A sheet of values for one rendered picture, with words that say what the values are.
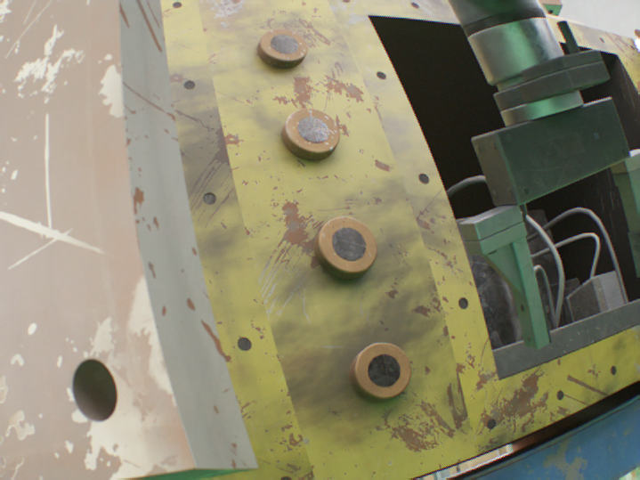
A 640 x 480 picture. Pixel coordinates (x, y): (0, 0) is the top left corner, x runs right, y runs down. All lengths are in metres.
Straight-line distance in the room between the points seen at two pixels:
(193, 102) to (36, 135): 0.56
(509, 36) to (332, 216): 0.30
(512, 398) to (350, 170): 0.28
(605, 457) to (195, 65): 0.65
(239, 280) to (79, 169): 0.50
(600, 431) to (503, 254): 0.40
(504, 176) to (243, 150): 0.30
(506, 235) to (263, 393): 0.25
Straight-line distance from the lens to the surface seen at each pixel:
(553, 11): 1.33
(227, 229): 0.67
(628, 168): 0.56
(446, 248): 0.74
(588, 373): 0.80
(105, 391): 0.16
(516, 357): 0.75
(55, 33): 0.20
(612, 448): 0.86
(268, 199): 0.69
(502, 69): 0.50
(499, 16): 0.50
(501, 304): 0.84
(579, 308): 1.03
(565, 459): 0.80
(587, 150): 0.52
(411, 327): 0.69
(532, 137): 0.50
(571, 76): 0.45
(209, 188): 0.69
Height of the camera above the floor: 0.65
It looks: 20 degrees up
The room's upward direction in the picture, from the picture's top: 15 degrees counter-clockwise
